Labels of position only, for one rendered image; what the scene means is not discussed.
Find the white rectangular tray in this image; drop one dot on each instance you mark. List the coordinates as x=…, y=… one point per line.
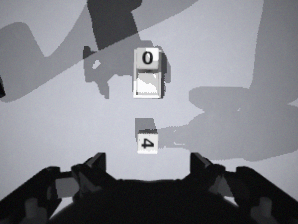
x=147, y=85

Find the white cube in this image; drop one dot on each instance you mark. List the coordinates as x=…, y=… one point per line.
x=147, y=141
x=147, y=60

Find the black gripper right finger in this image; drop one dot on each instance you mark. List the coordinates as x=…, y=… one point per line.
x=265, y=203

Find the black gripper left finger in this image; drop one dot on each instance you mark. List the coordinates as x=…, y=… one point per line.
x=34, y=203

